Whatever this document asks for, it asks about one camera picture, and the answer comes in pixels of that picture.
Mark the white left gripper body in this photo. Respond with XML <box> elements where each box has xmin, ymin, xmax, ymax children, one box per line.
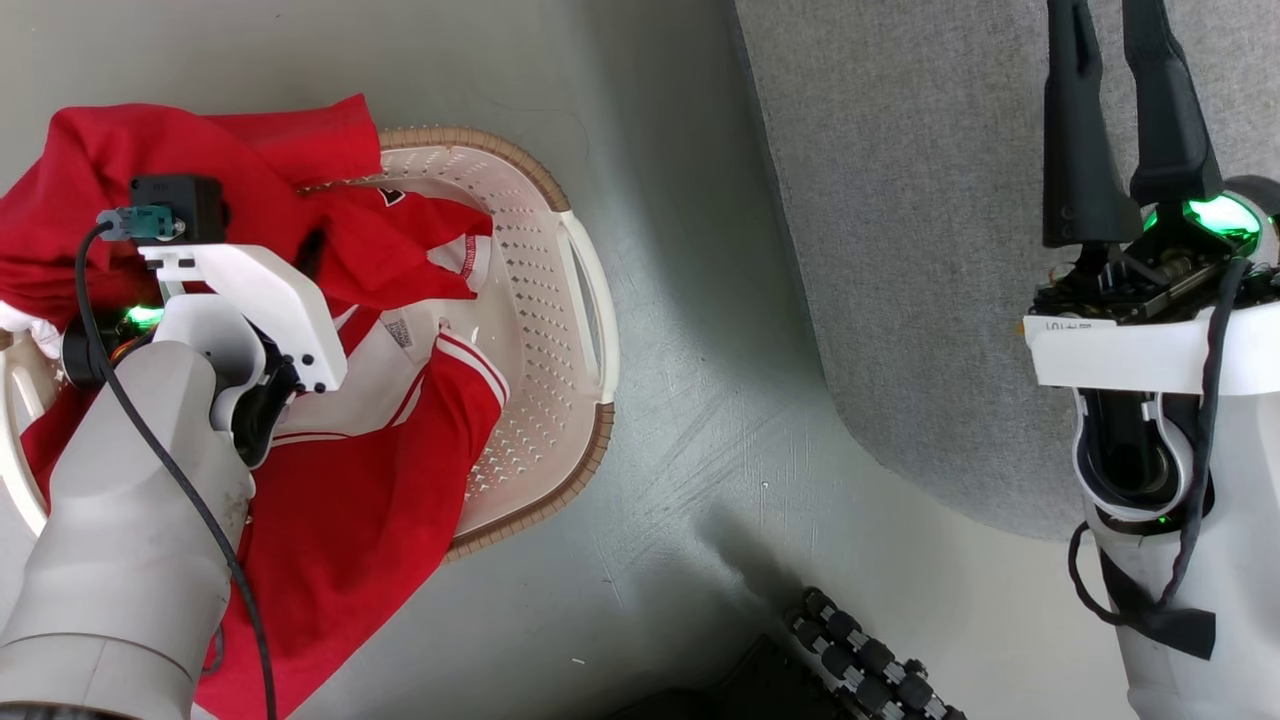
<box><xmin>60</xmin><ymin>244</ymin><xmax>349</xmax><ymax>393</ymax></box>

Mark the plain red t-shirt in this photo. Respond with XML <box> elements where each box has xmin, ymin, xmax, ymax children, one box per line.
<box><xmin>0</xmin><ymin>94</ymin><xmax>497</xmax><ymax>331</ymax></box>

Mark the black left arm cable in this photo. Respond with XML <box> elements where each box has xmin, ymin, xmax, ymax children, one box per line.
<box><xmin>75</xmin><ymin>203</ymin><xmax>278</xmax><ymax>720</ymax></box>

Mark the cream perforated laundry basket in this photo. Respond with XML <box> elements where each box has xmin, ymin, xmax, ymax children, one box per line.
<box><xmin>0</xmin><ymin>125</ymin><xmax>620</xmax><ymax>563</ymax></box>

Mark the grey fabric sofa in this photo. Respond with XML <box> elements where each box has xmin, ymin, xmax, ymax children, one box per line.
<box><xmin>733</xmin><ymin>0</ymin><xmax>1280</xmax><ymax>542</ymax></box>

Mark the red jacket with white stripes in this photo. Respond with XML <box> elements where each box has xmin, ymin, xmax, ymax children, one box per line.
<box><xmin>18</xmin><ymin>300</ymin><xmax>511</xmax><ymax>720</ymax></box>

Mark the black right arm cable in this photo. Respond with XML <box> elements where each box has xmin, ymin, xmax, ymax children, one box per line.
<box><xmin>1066</xmin><ymin>258</ymin><xmax>1253</xmax><ymax>661</ymax></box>

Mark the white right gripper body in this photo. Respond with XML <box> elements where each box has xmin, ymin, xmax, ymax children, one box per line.
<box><xmin>1024</xmin><ymin>176</ymin><xmax>1280</xmax><ymax>395</ymax></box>

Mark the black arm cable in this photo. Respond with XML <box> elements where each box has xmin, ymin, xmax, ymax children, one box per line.
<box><xmin>1066</xmin><ymin>258</ymin><xmax>1253</xmax><ymax>661</ymax></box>
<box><xmin>75</xmin><ymin>203</ymin><xmax>278</xmax><ymax>720</ymax></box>

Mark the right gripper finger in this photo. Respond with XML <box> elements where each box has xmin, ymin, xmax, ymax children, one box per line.
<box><xmin>1043</xmin><ymin>0</ymin><xmax>1142</xmax><ymax>249</ymax></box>
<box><xmin>1120</xmin><ymin>0</ymin><xmax>1224</xmax><ymax>207</ymax></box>

